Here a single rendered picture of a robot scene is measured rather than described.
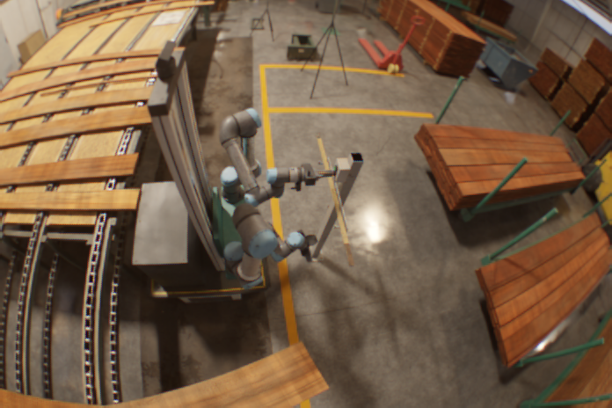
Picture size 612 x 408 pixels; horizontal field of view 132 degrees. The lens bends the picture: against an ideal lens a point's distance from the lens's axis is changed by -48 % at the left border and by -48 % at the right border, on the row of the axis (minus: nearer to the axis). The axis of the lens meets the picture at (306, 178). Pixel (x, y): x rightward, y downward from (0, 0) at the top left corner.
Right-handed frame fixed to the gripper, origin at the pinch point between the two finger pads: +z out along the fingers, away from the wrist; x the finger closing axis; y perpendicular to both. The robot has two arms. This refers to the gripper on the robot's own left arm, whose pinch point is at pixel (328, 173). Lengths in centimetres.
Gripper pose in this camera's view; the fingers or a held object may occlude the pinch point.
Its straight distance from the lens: 137.3
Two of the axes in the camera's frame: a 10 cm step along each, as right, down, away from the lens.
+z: 9.8, -0.5, 2.1
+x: -1.9, -5.8, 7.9
